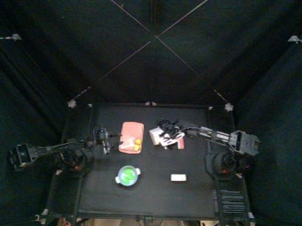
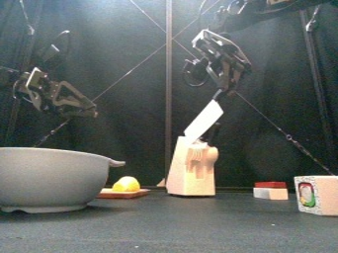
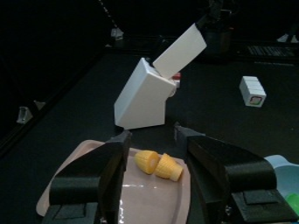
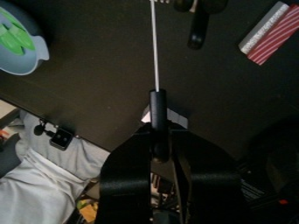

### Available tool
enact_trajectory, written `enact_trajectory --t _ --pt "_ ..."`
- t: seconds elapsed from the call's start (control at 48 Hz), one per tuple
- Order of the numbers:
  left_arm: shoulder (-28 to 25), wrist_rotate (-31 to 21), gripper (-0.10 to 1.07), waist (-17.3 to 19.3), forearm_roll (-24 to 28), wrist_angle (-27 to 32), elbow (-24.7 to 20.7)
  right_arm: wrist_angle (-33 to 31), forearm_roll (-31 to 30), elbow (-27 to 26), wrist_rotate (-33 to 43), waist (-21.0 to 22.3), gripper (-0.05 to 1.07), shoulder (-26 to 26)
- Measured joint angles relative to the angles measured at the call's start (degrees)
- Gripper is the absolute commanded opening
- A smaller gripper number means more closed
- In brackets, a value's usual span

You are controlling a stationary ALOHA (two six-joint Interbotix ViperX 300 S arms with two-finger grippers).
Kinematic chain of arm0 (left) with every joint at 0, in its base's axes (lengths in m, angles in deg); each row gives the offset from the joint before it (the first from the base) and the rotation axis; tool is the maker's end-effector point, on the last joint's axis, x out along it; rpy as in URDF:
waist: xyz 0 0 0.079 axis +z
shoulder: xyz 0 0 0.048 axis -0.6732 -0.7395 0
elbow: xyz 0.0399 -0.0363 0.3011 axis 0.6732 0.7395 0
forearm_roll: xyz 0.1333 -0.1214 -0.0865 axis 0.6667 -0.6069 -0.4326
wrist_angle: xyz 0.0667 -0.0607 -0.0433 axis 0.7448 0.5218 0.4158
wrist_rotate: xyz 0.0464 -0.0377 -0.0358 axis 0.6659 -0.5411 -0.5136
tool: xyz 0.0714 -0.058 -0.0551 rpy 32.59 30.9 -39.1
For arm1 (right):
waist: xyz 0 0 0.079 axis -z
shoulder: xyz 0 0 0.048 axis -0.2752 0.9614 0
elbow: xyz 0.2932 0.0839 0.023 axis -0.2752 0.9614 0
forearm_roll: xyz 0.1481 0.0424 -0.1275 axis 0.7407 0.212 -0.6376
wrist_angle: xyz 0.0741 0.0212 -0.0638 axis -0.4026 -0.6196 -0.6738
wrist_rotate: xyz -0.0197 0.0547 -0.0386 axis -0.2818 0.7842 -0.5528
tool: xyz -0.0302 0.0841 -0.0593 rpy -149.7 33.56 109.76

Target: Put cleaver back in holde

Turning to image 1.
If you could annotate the salmon pink cutting board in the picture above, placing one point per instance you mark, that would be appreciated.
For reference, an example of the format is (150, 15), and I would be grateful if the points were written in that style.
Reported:
(132, 131)

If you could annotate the red toy knife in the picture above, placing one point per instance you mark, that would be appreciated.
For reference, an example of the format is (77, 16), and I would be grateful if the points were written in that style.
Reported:
(181, 144)

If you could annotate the grey metal frame bracket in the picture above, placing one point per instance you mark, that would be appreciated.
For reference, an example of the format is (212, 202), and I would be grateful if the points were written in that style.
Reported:
(72, 103)
(14, 37)
(295, 39)
(229, 106)

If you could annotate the white printed label plate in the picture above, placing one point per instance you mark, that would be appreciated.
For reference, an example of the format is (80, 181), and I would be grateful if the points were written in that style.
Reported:
(232, 201)

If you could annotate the small white box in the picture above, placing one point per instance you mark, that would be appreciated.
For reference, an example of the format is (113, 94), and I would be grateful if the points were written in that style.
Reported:
(178, 177)

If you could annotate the pale toy food piece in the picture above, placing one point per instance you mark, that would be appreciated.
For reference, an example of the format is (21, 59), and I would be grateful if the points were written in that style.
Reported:
(126, 144)

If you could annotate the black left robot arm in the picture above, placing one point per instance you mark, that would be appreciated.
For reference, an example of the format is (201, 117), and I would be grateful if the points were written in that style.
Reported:
(51, 149)

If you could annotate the yellow toy food piece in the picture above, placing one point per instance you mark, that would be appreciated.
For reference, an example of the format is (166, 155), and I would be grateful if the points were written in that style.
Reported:
(138, 144)

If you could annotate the white toy knife holder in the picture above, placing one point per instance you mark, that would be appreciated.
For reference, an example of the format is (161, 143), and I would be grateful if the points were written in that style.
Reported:
(156, 136)

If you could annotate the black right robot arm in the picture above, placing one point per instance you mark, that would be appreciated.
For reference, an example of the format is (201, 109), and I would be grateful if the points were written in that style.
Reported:
(232, 141)

